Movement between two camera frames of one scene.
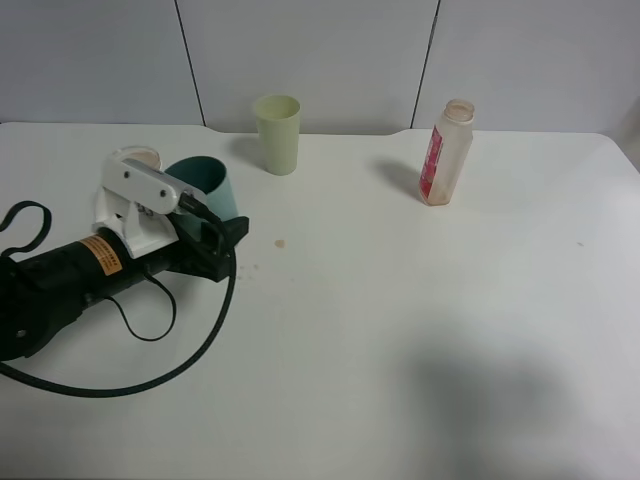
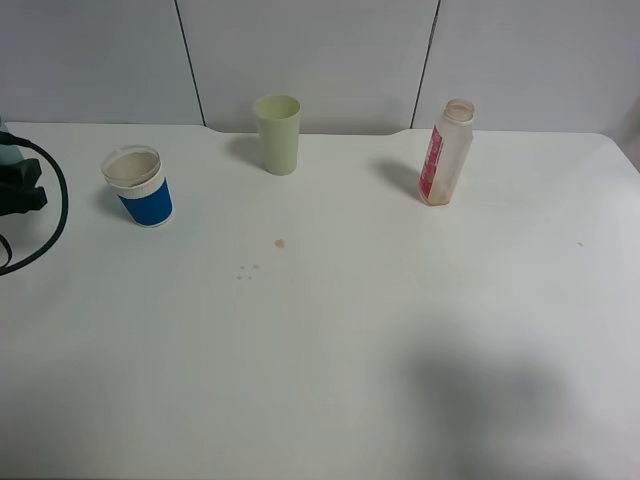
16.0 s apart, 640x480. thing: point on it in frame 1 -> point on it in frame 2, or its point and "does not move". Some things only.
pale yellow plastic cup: (278, 118) does not move
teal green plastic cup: (209, 176) -> (9, 153)
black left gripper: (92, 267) -> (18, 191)
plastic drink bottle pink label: (448, 151) does not move
